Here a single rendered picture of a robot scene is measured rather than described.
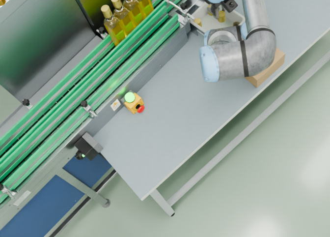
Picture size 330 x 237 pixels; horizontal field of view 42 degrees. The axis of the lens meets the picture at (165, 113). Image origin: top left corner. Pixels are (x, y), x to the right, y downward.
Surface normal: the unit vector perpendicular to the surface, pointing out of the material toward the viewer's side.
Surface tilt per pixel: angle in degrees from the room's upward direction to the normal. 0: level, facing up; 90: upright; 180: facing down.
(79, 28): 90
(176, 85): 0
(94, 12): 90
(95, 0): 90
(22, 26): 90
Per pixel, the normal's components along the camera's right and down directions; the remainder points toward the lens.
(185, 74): -0.18, -0.40
